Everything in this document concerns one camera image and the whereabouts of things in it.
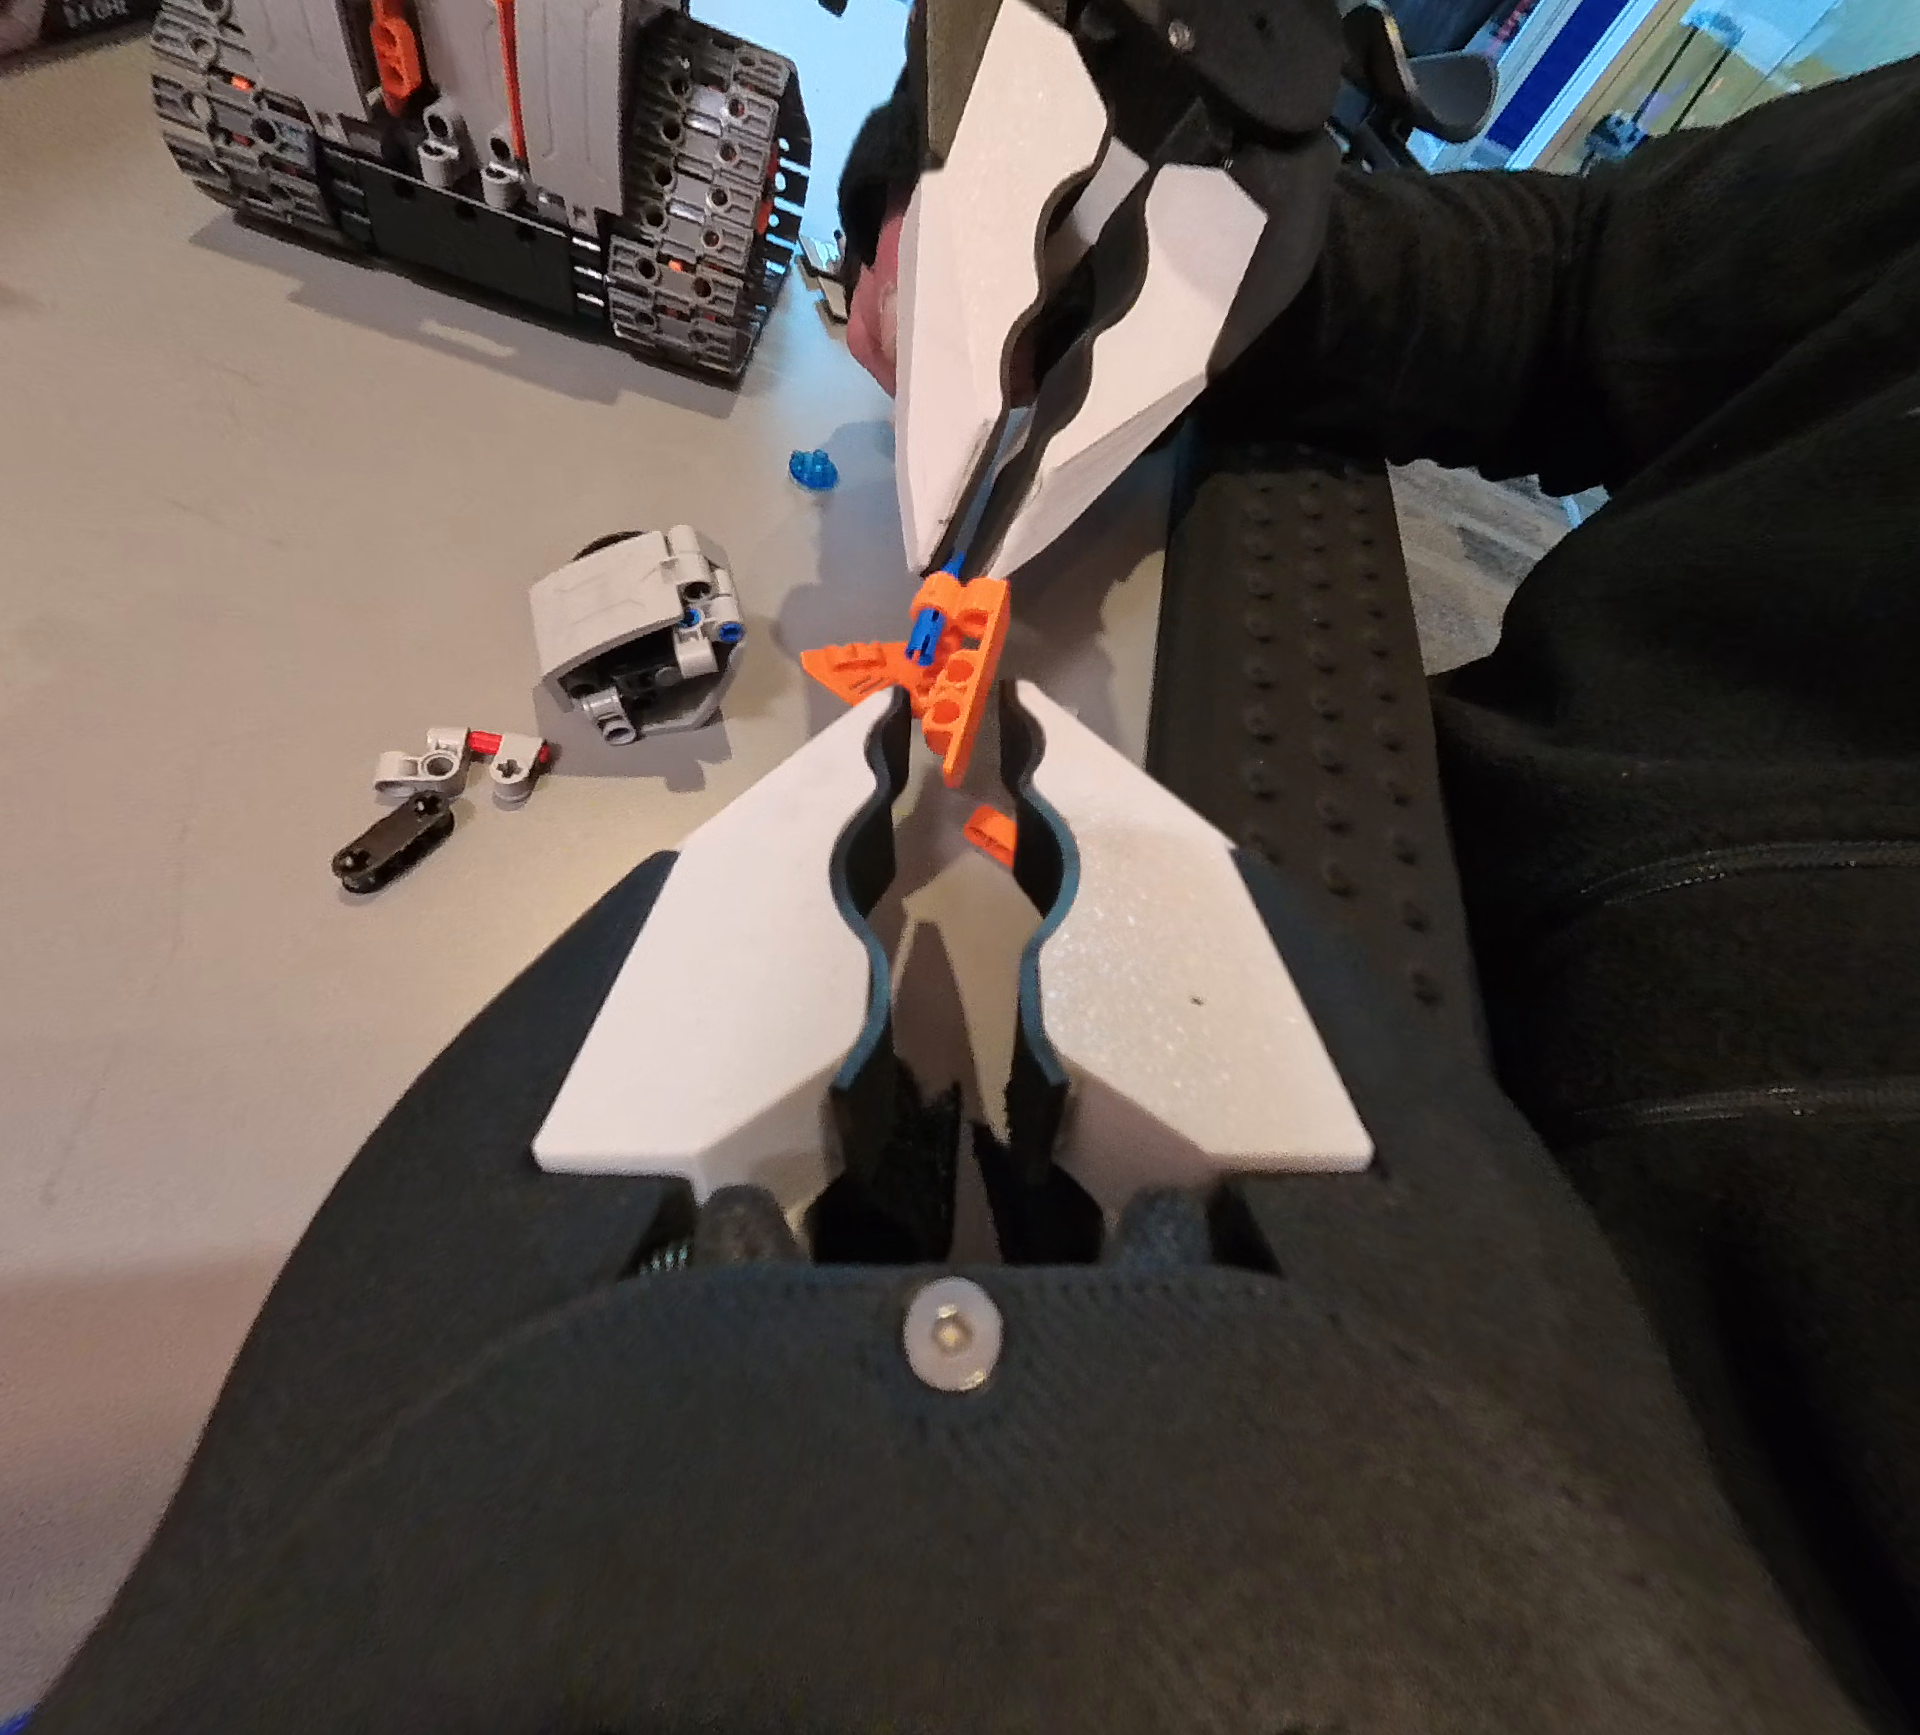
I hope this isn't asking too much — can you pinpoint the grey tracked brick vehicle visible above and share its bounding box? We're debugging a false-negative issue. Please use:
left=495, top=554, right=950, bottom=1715
left=150, top=0, right=860, bottom=388

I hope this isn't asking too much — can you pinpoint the grey and red connector piece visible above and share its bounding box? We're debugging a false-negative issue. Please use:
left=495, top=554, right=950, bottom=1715
left=374, top=725, right=553, bottom=809

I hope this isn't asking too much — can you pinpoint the person's right hand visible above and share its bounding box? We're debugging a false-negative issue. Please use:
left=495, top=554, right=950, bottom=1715
left=842, top=218, right=906, bottom=400

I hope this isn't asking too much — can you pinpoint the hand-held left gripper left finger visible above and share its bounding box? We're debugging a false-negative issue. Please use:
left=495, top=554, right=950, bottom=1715
left=528, top=685, right=915, bottom=1197

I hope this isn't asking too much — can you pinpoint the orange ribbed panel with pin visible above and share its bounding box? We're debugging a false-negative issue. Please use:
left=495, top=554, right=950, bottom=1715
left=798, top=571, right=1011, bottom=791

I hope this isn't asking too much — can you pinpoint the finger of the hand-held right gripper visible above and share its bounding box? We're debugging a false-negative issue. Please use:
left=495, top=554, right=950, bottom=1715
left=968, top=134, right=1272, bottom=585
left=892, top=0, right=1115, bottom=577

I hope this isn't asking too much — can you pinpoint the black perforated pad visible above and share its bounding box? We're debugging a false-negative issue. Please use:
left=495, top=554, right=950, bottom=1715
left=1146, top=438, right=1494, bottom=1091

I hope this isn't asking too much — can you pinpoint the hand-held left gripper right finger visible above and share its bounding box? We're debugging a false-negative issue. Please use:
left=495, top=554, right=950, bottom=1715
left=1001, top=675, right=1379, bottom=1191

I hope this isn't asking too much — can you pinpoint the person's right forearm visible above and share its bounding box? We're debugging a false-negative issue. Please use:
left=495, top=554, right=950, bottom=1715
left=1184, top=56, right=1920, bottom=500

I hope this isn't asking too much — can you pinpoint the black short brick beam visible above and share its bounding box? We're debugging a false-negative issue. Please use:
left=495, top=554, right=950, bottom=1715
left=329, top=789, right=455, bottom=893

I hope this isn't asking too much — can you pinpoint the grey curved brick assembly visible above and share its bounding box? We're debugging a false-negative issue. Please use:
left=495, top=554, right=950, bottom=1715
left=528, top=524, right=745, bottom=747

